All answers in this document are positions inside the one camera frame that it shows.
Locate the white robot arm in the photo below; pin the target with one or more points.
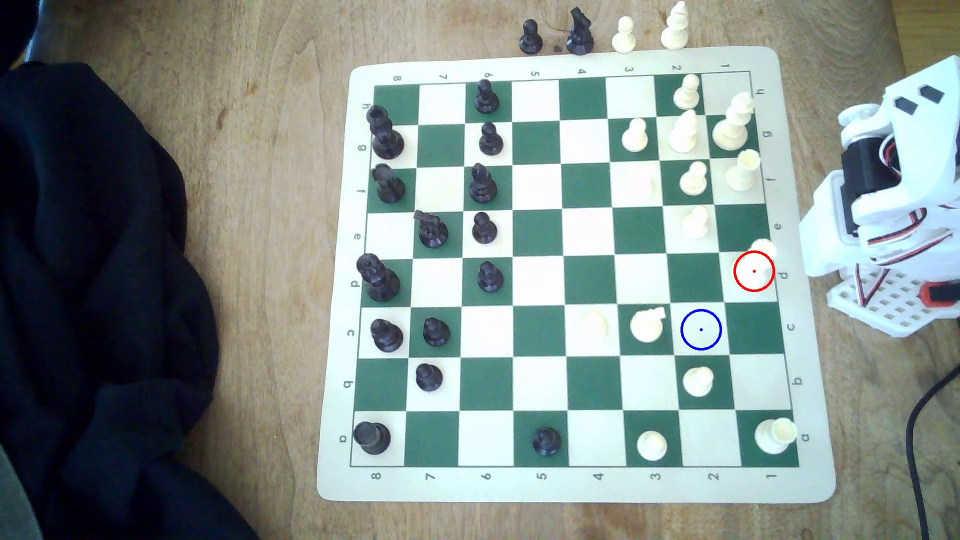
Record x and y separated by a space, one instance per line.
919 165

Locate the black chess pawn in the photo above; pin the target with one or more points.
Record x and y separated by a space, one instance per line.
484 231
436 333
490 279
530 41
486 101
546 442
428 379
490 142

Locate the black chess knight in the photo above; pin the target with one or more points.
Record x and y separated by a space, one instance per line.
433 234
579 37

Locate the green white chess board mat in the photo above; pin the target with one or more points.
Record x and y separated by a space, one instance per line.
536 232

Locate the black chess bishop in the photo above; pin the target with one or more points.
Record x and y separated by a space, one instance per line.
387 337
482 187

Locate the black chess queen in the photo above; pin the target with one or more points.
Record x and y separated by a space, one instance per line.
380 283

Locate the black chess rook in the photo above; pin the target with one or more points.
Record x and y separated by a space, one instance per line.
389 187
371 438

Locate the white chess pawn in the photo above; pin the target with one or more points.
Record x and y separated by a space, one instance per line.
594 326
651 446
635 139
697 382
693 182
623 41
686 96
695 225

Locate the black chess king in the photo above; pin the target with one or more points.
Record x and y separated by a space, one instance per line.
386 142

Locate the white chess bishop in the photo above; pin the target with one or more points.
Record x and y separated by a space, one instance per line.
683 136
675 34

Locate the white chess rook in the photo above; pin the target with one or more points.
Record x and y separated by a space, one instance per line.
772 436
741 176

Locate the white chess king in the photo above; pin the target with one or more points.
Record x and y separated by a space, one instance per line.
730 133

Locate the black cloth jacket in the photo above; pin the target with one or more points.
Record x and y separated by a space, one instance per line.
90 300

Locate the red black table clamp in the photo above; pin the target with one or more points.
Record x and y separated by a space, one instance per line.
941 293

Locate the white grid base plate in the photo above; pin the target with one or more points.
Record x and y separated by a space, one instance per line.
892 307

